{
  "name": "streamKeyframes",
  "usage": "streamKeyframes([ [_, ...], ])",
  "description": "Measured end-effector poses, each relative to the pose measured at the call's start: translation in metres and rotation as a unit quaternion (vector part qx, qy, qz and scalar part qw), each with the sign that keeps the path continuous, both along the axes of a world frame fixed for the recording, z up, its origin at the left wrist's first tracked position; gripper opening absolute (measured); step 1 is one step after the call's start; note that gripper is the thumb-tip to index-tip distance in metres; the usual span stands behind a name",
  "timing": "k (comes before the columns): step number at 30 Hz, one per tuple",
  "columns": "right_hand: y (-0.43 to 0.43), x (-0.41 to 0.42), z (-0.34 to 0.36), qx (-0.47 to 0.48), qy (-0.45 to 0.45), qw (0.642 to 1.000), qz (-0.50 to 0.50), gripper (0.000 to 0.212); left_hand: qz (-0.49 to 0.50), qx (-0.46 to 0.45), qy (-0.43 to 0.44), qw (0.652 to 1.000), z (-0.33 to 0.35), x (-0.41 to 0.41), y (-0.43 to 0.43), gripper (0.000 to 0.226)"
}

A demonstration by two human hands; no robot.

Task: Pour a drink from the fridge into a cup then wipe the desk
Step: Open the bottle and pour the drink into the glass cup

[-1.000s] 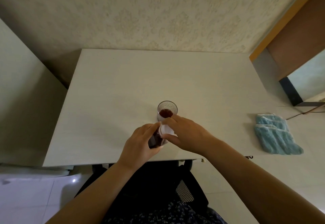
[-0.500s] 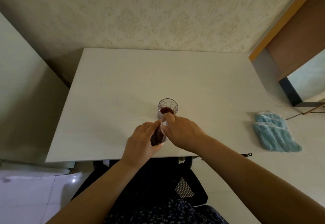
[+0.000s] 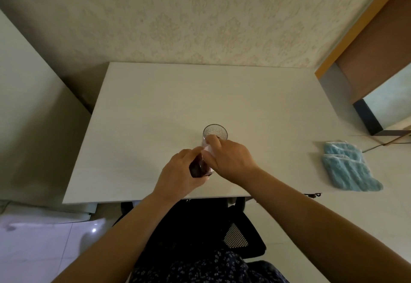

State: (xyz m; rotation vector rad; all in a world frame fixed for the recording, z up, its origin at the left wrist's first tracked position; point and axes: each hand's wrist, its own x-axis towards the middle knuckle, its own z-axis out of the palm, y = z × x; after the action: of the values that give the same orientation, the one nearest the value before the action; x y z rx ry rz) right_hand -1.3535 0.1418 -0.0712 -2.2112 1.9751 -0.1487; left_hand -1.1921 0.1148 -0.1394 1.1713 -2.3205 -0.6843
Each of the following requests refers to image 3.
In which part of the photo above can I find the person's right hand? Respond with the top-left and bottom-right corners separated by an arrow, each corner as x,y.
201,134 -> 261,186

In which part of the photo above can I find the person's left hand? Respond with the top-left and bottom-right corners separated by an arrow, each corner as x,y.
152,147 -> 210,206

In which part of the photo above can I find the dark juice bottle white cap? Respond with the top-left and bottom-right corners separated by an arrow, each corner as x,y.
188,153 -> 215,179

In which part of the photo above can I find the clear drinking glass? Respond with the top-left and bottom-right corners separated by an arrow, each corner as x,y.
202,124 -> 229,152

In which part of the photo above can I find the blue fluffy cloth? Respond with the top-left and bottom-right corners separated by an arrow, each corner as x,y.
322,141 -> 384,193

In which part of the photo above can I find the person's right forearm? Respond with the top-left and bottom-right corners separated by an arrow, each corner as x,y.
245,166 -> 411,283

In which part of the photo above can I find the person's left forearm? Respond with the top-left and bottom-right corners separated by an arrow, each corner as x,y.
53,192 -> 180,283

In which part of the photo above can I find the black office chair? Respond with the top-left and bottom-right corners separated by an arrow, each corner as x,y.
112,197 -> 267,283

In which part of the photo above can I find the white wooden desk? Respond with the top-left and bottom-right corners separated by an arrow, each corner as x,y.
62,62 -> 386,205

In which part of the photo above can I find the dark floral dress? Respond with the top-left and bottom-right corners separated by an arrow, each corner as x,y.
129,249 -> 289,283

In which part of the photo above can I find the white refrigerator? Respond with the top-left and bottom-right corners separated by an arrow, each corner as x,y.
0,9 -> 92,215

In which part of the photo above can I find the wooden pole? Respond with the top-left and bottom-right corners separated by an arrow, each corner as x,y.
384,133 -> 411,147

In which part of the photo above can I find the brown wooden door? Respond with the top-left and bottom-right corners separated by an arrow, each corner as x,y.
314,0 -> 411,105

